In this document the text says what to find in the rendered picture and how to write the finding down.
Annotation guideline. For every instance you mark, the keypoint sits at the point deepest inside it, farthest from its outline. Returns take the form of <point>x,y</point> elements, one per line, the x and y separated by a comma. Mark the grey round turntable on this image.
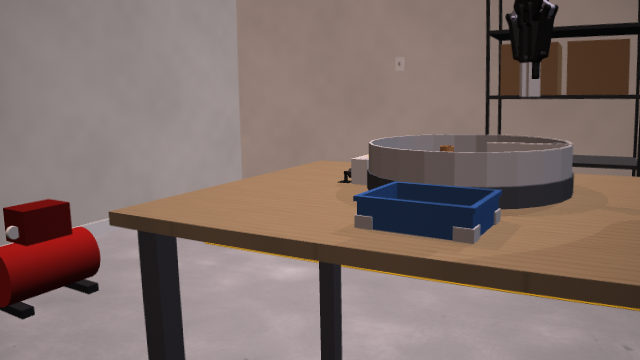
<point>527,179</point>

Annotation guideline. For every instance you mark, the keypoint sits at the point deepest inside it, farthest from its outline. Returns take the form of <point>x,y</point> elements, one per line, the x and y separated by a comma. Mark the blue rectangular tray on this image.
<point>427,210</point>

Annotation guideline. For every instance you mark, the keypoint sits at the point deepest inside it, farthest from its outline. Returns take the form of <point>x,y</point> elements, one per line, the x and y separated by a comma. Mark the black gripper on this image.
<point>530,69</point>

